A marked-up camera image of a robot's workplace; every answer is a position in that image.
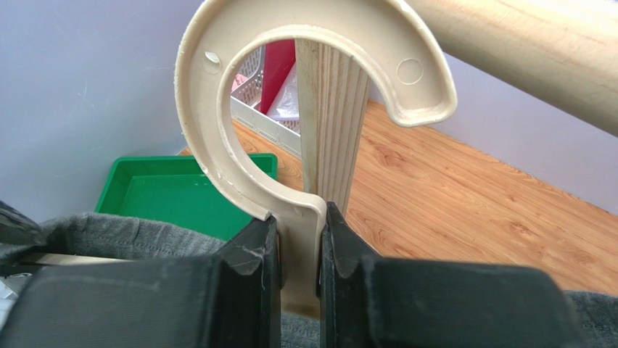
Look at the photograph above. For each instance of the wooden clothes rack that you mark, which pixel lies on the wooden clothes rack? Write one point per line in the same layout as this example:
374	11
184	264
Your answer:
537	87

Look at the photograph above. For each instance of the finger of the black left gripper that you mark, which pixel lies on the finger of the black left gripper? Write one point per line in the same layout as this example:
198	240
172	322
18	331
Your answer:
17	229

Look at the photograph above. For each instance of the red folder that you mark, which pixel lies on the red folder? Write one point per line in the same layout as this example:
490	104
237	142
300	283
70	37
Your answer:
279	60

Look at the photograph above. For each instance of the green plastic tray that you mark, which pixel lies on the green plastic tray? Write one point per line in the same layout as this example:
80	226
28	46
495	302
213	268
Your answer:
171	189

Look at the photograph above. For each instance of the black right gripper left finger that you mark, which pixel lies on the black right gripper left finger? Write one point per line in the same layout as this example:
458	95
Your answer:
228	299

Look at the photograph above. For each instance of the clear plastic bag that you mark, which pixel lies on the clear plastic bag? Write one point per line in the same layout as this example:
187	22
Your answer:
285	106

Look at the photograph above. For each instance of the white file organizer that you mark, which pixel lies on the white file organizer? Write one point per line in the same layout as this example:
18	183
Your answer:
246	92

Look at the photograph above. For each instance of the grey shorts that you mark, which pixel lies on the grey shorts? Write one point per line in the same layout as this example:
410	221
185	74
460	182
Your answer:
130	238

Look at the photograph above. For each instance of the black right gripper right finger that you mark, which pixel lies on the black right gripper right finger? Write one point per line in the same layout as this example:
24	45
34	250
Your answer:
368	300

